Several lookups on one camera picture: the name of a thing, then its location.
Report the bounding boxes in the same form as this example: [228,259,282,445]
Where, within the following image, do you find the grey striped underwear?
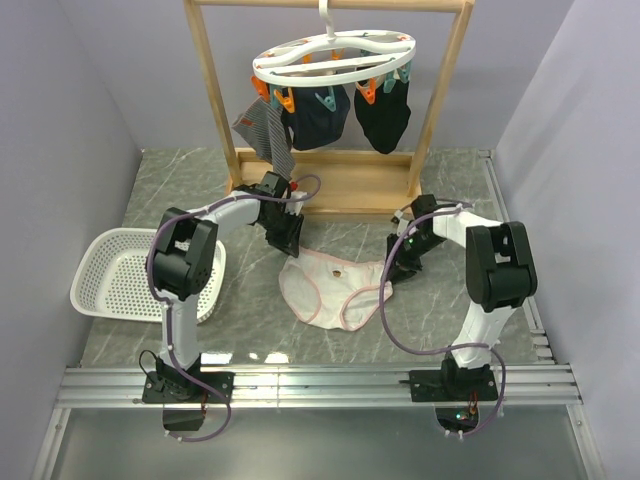
[232,97,295,180]

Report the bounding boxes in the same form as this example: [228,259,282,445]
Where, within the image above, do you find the white oval clip hanger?
[252,1,417,88]

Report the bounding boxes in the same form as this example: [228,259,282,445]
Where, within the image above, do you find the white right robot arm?
[381,194,538,402]

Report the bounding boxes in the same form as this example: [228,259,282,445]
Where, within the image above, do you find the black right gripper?
[381,231,446,286]

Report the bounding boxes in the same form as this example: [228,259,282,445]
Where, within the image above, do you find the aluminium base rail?
[29,149,609,480]

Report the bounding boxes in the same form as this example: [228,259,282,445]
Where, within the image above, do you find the orange clothes peg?
[272,87,296,114]
[251,75,270,102]
[355,78,377,105]

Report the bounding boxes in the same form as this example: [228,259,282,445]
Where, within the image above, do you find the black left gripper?
[259,208,305,258]

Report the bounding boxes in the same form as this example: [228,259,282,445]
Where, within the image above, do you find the white pink-trimmed underwear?
[278,248,393,332]

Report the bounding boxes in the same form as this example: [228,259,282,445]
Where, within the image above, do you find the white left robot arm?
[145,172,319,403]

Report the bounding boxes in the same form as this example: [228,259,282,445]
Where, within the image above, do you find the white perforated plastic basket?
[70,228,226,326]

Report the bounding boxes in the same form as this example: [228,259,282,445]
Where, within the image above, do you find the black underwear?
[354,82,411,154]

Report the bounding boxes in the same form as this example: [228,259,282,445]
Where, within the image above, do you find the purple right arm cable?
[379,199,507,437]

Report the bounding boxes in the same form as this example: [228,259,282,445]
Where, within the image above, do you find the teal clothes peg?
[396,61,411,84]
[314,86,337,112]
[383,72,396,94]

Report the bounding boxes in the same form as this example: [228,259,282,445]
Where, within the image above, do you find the navy blue underwear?
[281,85,351,151]

